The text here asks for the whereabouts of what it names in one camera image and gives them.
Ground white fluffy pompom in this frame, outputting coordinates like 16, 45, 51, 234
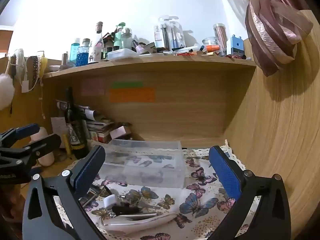
0, 73, 15, 110

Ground blue pencil sharpener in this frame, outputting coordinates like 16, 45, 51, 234
226, 34, 245, 57

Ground yellow tube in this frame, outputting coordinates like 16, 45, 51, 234
62, 134, 73, 155

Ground pink small box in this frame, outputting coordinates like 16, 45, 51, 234
110, 125, 132, 140

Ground white small adapter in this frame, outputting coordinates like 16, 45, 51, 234
103, 194, 121, 209

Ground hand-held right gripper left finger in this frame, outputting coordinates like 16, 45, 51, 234
22, 144, 108, 240

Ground metal nail clipper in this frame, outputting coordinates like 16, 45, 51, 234
113, 211, 158, 221

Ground dark wine bottle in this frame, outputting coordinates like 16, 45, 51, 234
64, 87, 89, 159

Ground metal keys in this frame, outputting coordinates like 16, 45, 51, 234
135, 200, 162, 211

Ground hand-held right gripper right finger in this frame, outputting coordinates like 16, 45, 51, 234
207, 145, 292, 240

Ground tall clear tube container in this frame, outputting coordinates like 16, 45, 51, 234
213, 23, 228, 55

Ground clear plastic storage box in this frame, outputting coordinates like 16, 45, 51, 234
98, 139, 185, 189

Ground clear packaged brush set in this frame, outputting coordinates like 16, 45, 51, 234
154, 15, 173, 50
170, 16, 186, 51

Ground white note paper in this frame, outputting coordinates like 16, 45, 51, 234
51, 116, 67, 143

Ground pink sticky note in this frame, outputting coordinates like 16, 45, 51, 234
80, 78, 105, 96

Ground green pump bottle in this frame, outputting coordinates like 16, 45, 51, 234
114, 22, 126, 52

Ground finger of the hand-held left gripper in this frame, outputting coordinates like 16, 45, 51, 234
0, 123, 40, 147
0, 134, 62, 172

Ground wooden desk hutch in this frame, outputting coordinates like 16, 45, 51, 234
0, 9, 320, 240

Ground brown sheer curtain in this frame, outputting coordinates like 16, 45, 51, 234
203, 0, 314, 77

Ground brown wall cabinet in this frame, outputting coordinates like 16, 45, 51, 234
0, 29, 14, 58

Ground white plastic lidded container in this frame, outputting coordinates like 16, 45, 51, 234
107, 48, 138, 61

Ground clear glass figure bottle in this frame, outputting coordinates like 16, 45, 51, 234
88, 22, 105, 64

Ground green sticky note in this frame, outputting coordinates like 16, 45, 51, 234
112, 81, 144, 89

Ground butterfly print tablecloth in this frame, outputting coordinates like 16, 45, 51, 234
54, 146, 263, 240

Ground pink nail polish bottle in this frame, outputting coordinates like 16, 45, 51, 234
132, 39, 147, 55

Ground white furry headband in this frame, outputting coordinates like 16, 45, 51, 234
10, 48, 26, 68

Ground pale pink cup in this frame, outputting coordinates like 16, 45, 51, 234
29, 127, 55, 167

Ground blue liquid bottle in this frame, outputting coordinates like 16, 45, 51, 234
69, 38, 81, 67

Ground rolled magazine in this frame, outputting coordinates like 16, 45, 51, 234
55, 99, 98, 122

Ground dark lace ribbon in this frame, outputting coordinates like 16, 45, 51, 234
31, 56, 40, 83

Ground clear frosted bottle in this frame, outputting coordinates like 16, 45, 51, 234
121, 27, 133, 50

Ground black small clip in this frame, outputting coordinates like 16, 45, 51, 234
111, 204, 141, 215

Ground jar of blue beads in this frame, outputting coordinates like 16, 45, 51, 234
76, 38, 91, 67

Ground white thin cable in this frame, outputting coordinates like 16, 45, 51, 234
39, 79, 46, 120

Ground stack of books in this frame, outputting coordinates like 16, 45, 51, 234
86, 120, 118, 144

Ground orange sticky note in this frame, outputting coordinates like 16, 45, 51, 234
109, 87, 156, 103

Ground short glass jar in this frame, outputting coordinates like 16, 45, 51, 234
202, 37, 220, 52

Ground yellow hanging tassel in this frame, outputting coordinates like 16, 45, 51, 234
39, 55, 48, 77

